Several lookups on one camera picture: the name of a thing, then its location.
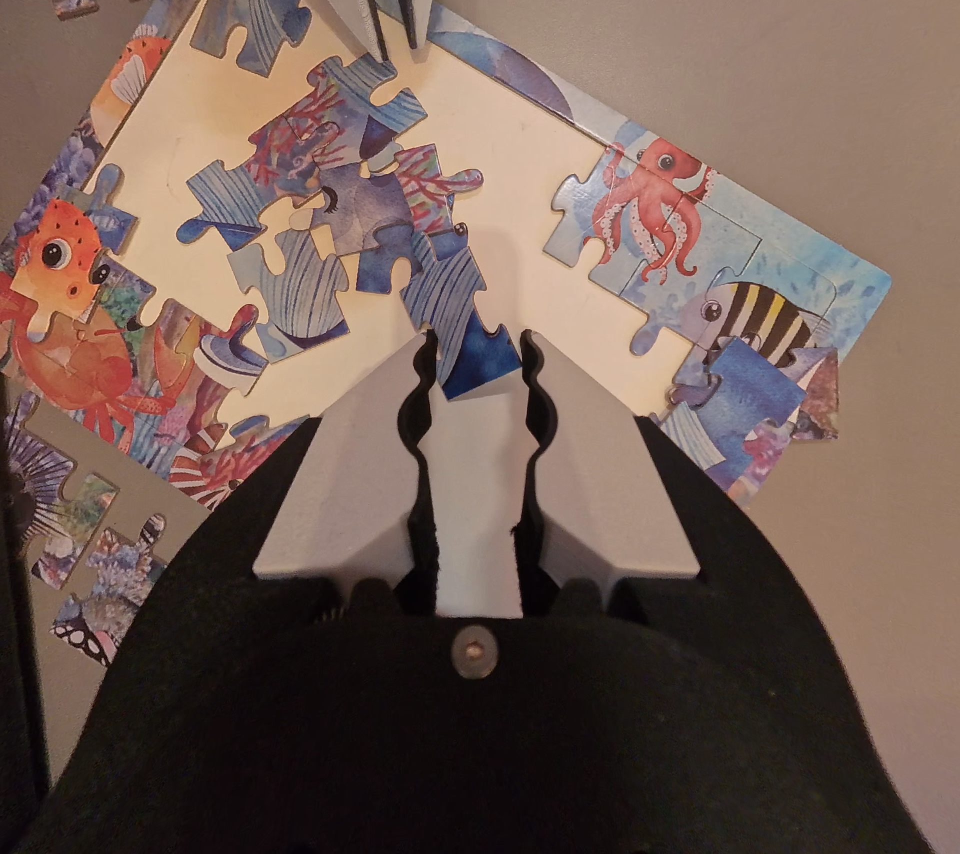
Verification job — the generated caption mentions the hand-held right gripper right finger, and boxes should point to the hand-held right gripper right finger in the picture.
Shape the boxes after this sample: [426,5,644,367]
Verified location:
[513,329,702,600]

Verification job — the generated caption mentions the striped purple puzzle piece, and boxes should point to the striped purple puzzle piece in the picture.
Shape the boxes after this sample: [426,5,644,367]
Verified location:
[658,381,725,491]

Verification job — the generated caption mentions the pale striped puzzle piece with fin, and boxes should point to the pale striped puzzle piece with fin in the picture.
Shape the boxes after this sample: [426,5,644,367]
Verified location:
[227,227,351,365]

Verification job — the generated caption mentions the crab claw puzzle piece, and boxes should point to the crab claw puzzle piece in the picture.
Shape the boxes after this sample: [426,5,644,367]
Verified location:
[138,299,270,420]

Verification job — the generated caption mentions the sea print puzzle tray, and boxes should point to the sea print puzzle tray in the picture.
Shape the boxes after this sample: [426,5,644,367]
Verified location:
[0,0,894,514]

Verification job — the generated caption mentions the dark blue puzzle piece with eye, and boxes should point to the dark blue puzzle piece with eye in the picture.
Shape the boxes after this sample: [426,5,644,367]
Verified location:
[356,224,489,345]

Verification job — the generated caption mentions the octopus arms puzzle piece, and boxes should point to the octopus arms puzzle piece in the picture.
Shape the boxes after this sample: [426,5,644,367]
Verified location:
[543,145,654,270]

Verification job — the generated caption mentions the blue watercolour puzzle piece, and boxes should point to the blue watercolour puzzle piece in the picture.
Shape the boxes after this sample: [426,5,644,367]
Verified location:
[701,336,810,469]

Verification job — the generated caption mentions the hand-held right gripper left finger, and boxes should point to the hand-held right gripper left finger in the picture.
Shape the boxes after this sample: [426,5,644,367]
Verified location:
[253,330,451,596]

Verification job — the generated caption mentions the whale eye puzzle piece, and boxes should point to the whale eye puzzle piece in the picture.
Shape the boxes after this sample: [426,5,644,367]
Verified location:
[292,164,421,259]

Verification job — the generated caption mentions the pale blue octopus puzzle piece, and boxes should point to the pale blue octopus puzzle piece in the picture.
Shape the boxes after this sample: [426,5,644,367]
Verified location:
[588,190,765,304]

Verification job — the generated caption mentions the red coral puzzle piece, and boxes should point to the red coral puzzle piece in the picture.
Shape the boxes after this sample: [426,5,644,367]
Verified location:
[393,145,486,242]

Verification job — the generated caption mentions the grey brown triangle puzzle piece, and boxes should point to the grey brown triangle puzzle piece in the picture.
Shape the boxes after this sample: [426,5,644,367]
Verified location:
[791,346,841,443]

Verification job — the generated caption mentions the striped puzzle piece with tail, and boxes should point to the striped puzzle piece with tail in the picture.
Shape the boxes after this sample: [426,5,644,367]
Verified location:
[176,160,301,248]

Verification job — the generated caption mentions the wide blue striped puzzle piece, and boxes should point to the wide blue striped puzzle piece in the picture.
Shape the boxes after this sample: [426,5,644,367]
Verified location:
[187,0,314,79]

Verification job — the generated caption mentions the striped fish puzzle piece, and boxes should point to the striped fish puzzle piece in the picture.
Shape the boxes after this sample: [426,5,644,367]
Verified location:
[630,276,835,375]

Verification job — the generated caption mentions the orange crab puzzle piece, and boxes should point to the orange crab puzzle piece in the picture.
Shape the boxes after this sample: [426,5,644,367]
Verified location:
[0,269,159,420]

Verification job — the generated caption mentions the striped dark blue puzzle piece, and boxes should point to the striped dark blue puzzle piece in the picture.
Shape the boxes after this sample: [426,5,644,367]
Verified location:
[431,269,524,403]

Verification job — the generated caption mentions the coral and purple puzzle piece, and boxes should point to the coral and purple puzzle piece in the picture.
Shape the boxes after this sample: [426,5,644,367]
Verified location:
[247,96,369,199]

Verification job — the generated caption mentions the purple urchin puzzle piece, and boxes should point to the purple urchin puzzle piece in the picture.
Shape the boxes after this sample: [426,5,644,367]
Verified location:
[0,392,121,581]

